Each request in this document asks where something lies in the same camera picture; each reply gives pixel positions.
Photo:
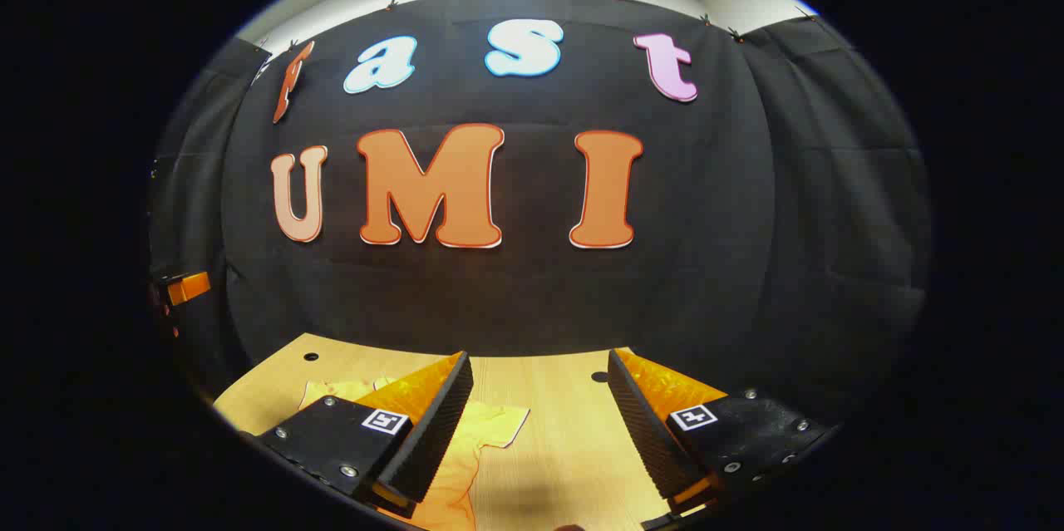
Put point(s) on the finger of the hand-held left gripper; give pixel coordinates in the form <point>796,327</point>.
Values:
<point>189,287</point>

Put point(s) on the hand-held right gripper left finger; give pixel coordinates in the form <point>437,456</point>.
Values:
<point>436,431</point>

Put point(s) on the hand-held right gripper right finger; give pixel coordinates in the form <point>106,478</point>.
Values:
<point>652,440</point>

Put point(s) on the orange T-shirt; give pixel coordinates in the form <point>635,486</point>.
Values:
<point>495,425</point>

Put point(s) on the black backdrop cloth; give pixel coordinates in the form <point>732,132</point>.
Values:
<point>532,298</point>

